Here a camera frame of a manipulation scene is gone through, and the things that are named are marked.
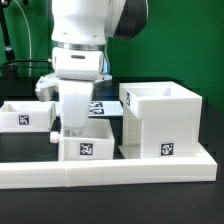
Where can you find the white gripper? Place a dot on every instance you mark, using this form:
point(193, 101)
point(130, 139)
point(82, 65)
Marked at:
point(74, 98)

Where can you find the white front drawer box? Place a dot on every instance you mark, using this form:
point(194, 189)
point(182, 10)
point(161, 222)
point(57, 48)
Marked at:
point(94, 142)

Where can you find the white drawer box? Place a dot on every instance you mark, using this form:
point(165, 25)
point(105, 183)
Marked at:
point(27, 116)
point(94, 142)

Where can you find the white drawer cabinet frame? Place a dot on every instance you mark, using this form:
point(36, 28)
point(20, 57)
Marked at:
point(160, 120)

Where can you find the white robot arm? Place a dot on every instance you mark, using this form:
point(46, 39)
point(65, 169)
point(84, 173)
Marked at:
point(80, 33)

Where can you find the white marker tag sheet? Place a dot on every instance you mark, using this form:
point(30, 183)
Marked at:
point(105, 108)

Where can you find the white L-shaped border fence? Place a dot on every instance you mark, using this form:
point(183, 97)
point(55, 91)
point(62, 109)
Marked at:
point(201, 167)

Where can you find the black camera stand pole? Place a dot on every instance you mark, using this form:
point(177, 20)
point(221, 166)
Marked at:
point(8, 71)

